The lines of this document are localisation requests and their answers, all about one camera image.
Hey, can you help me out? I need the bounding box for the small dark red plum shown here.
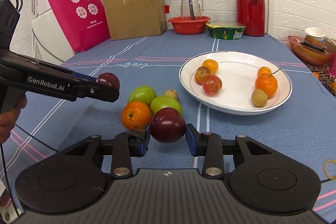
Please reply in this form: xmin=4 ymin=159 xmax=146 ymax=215
xmin=96 ymin=72 xmax=120 ymax=90

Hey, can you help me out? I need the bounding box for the orange tangerine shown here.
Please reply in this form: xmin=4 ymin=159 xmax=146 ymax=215
xmin=257 ymin=67 xmax=272 ymax=77
xmin=121 ymin=101 xmax=152 ymax=130

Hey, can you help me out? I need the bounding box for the green apple front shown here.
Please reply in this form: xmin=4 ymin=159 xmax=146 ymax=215
xmin=150 ymin=96 xmax=183 ymax=115

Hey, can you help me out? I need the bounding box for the green apple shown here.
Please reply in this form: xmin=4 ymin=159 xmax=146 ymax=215
xmin=150 ymin=96 xmax=183 ymax=115
xmin=127 ymin=86 xmax=157 ymax=106

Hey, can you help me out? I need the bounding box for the green apple back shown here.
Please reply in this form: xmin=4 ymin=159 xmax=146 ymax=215
xmin=127 ymin=86 xmax=157 ymax=106

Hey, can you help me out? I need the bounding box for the red yellow small apple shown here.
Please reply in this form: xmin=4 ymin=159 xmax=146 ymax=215
xmin=194 ymin=66 xmax=210 ymax=85

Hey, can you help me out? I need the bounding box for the small orange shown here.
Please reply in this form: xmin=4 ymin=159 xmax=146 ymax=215
xmin=202 ymin=59 xmax=219 ymax=75
xmin=313 ymin=72 xmax=319 ymax=79

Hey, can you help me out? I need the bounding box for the large orange with stem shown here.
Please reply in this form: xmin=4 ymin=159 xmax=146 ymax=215
xmin=255 ymin=71 xmax=278 ymax=98

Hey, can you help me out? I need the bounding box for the small brown fruit back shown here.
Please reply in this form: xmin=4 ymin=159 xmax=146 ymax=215
xmin=164 ymin=90 xmax=178 ymax=101

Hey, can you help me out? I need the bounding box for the person's left hand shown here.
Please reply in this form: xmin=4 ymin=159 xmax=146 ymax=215
xmin=0 ymin=95 xmax=27 ymax=144

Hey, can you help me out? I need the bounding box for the white round plate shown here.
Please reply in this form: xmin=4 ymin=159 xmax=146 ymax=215
xmin=179 ymin=51 xmax=293 ymax=116

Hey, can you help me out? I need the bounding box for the pink tote bag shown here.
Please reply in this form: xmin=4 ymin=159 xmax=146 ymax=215
xmin=48 ymin=0 xmax=110 ymax=52

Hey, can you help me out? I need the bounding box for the brown cardboard box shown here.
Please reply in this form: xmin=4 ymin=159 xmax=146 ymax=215
xmin=102 ymin=0 xmax=167 ymax=40

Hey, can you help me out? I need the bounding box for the blue striped tablecloth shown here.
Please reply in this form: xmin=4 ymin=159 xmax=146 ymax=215
xmin=0 ymin=29 xmax=336 ymax=223

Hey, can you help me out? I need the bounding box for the red plastic basket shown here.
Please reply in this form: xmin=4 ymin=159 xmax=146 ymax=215
xmin=168 ymin=16 xmax=211 ymax=35

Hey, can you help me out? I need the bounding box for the green instant noodle bowl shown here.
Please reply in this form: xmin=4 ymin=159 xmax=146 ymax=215
xmin=206 ymin=21 xmax=246 ymax=40

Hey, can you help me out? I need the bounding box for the yellow rubber band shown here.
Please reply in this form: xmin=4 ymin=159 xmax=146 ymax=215
xmin=323 ymin=159 xmax=336 ymax=180

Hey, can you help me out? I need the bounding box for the small orange on side table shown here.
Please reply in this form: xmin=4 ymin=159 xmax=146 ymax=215
xmin=313 ymin=72 xmax=319 ymax=79

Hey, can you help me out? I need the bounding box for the glass pitcher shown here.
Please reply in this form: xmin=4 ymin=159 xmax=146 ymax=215
xmin=181 ymin=0 xmax=204 ymax=20

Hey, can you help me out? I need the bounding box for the orange glass bowl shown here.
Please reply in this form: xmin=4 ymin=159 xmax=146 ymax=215
xmin=288 ymin=35 xmax=334 ymax=66

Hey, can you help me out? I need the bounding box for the red thermos jug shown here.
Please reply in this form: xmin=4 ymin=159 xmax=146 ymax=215
xmin=236 ymin=0 xmax=265 ymax=37

